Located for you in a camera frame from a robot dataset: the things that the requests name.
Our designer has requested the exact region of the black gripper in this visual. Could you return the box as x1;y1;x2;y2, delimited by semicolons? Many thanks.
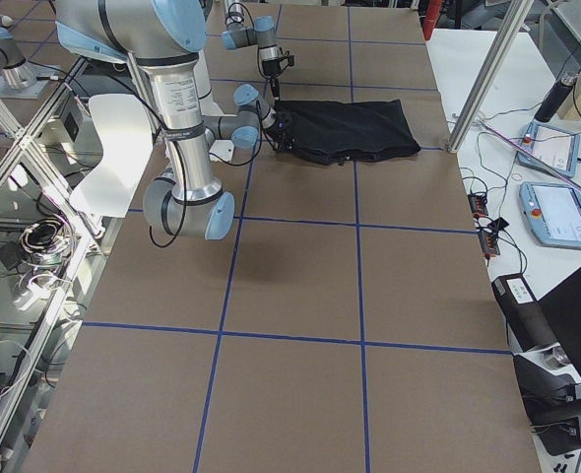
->
265;111;296;151
260;47;294;101

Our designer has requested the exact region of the black printed t-shirt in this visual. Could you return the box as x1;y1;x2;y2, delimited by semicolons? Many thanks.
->
275;100;420;166

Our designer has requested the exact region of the white chair seat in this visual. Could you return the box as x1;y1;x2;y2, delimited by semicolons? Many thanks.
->
70;94;153;218

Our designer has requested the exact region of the black water bottle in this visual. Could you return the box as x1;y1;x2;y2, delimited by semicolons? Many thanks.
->
534;72;579;123

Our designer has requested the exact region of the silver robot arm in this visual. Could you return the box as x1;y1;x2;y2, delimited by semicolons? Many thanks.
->
222;1;294;101
56;1;278;240

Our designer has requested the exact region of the aluminium frame post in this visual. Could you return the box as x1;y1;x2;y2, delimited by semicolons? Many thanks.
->
446;0;534;154

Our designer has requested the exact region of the black power strip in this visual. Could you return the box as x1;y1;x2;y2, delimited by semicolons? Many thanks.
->
467;193;500;261

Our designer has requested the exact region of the far teach pendant tablet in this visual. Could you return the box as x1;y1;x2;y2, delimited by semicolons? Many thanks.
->
516;120;580;177

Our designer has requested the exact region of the near teach pendant tablet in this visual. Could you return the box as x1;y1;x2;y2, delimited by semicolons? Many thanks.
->
519;182;581;250

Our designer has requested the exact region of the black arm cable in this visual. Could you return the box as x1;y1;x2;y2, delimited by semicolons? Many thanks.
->
209;98;272;167

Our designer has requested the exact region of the teach pendant tablet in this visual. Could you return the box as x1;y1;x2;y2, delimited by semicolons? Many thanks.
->
519;182;581;250
516;120;580;177

